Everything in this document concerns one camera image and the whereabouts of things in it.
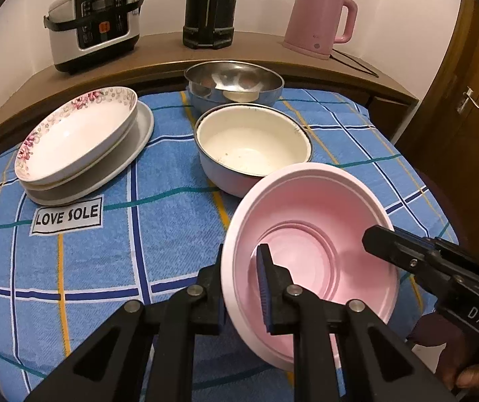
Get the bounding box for wooden cabinet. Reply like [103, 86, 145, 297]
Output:
[0, 31, 420, 168]

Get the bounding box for red flower white plate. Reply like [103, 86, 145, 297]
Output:
[20, 105, 141, 189]

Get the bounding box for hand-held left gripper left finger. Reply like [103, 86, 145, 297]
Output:
[25, 260, 227, 402]

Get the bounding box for pink floral rim plate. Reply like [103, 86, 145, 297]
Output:
[14, 86, 139, 183]

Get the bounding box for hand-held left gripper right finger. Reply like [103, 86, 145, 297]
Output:
[256, 243, 458, 402]

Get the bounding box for black thermos flask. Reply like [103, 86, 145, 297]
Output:
[182, 0, 240, 49]

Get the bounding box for silver black rice cooker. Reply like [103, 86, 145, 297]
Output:
[43, 0, 144, 75]

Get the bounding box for wooden door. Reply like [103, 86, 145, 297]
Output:
[390, 0, 479, 260]

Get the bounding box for plain grey plate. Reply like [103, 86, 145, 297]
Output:
[23, 99, 155, 206]

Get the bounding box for metal door handle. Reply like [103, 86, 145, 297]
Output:
[457, 87, 479, 114]

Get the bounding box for pink plastic bowl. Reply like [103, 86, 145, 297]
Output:
[220, 162, 401, 373]

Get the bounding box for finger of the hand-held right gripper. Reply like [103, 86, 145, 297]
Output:
[362, 225, 445, 289]

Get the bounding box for stainless steel bowl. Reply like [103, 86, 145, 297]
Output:
[184, 61, 285, 114]

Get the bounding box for person's right hand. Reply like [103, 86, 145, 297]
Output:
[436, 343, 479, 391]

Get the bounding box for black kettle cable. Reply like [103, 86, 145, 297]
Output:
[332, 48, 379, 78]

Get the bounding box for pink electric kettle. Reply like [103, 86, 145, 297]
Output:
[282, 0, 358, 60]

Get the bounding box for white enamel bowl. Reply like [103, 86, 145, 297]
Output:
[194, 104, 313, 198]

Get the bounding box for blue plaid tablecloth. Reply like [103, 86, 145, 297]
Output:
[0, 88, 458, 402]

